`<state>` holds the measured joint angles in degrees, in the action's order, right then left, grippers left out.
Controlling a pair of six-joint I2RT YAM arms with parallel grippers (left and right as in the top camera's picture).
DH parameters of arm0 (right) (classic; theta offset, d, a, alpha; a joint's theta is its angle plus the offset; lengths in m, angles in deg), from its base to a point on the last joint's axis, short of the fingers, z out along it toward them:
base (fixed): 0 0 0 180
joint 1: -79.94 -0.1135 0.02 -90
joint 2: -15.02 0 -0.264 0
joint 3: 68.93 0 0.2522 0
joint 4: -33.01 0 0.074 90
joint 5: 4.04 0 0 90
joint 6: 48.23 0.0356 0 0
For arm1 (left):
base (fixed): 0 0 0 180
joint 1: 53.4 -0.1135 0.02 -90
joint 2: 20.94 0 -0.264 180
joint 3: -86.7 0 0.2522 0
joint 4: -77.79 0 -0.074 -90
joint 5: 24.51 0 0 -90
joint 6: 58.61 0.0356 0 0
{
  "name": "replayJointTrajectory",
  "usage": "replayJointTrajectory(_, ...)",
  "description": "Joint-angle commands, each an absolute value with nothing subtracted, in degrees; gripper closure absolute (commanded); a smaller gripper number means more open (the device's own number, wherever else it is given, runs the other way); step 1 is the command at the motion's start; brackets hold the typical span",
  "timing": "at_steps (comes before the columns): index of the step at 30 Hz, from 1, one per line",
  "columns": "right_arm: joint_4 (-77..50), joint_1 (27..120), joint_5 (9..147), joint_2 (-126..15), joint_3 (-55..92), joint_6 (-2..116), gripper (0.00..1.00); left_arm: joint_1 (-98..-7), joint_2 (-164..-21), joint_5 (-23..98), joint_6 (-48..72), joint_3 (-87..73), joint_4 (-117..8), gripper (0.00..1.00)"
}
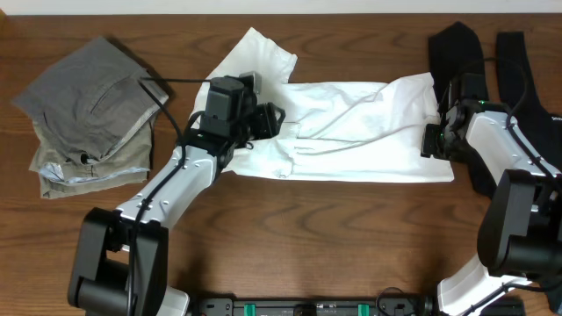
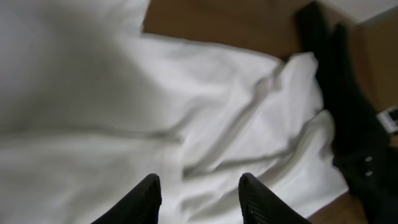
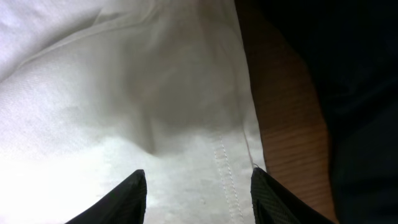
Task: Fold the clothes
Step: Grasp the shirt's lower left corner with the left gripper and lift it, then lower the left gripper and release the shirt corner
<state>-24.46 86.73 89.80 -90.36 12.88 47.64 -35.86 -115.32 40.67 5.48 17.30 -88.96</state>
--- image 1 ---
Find white t-shirt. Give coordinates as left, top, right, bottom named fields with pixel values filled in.
left=209, top=28, right=454, bottom=183

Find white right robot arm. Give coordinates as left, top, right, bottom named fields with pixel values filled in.
left=421, top=73, right=561, bottom=315

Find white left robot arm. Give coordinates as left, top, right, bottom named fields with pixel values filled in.
left=67, top=72, right=285, bottom=316

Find beige folded shorts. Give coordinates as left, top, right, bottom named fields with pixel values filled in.
left=29, top=119, right=155, bottom=199

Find grey folded trousers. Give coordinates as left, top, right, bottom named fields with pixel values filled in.
left=13, top=37, right=169, bottom=164

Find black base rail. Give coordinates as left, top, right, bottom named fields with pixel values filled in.
left=187, top=294, right=440, bottom=316

